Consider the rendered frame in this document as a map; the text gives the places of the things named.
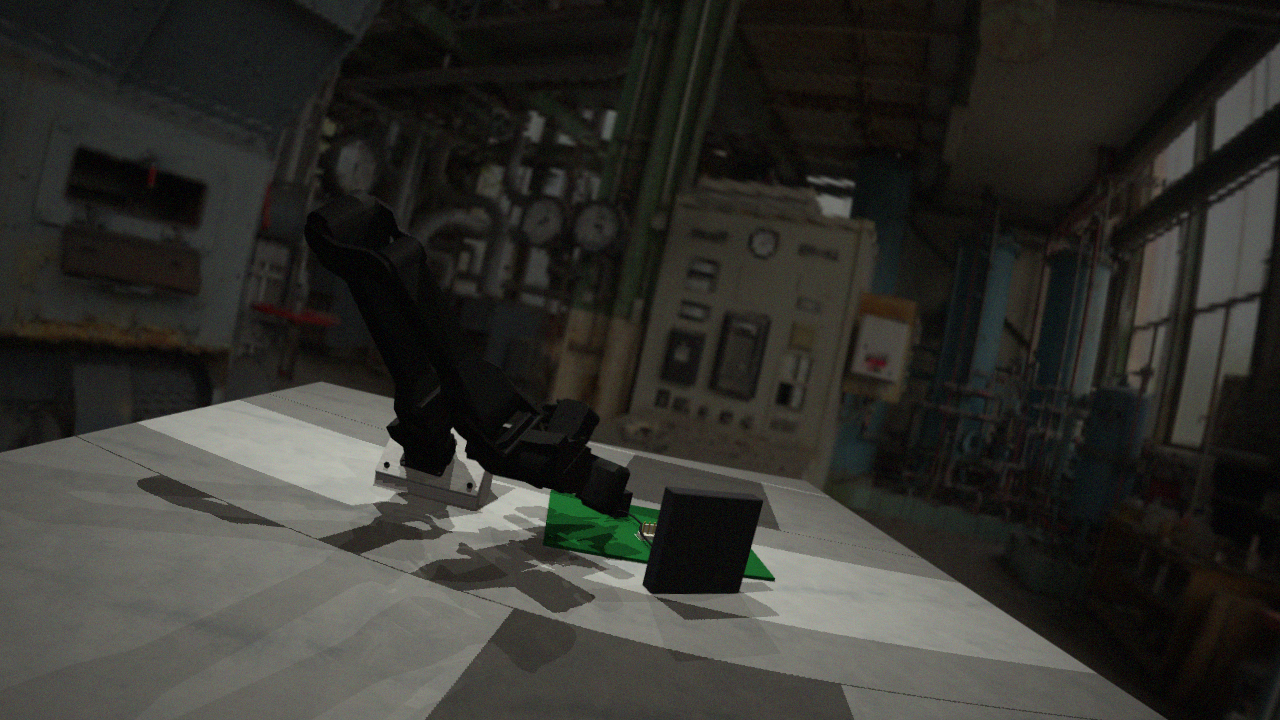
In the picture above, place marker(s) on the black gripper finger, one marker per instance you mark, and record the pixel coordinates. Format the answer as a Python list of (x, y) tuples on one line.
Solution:
[(577, 494)]

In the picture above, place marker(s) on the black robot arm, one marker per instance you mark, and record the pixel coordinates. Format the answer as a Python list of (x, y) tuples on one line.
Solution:
[(410, 319)]

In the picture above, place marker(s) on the green circuit board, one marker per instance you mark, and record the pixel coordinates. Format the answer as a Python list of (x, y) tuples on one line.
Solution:
[(574, 527)]

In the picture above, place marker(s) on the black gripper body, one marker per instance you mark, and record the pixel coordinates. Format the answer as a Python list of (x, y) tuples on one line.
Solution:
[(605, 487)]

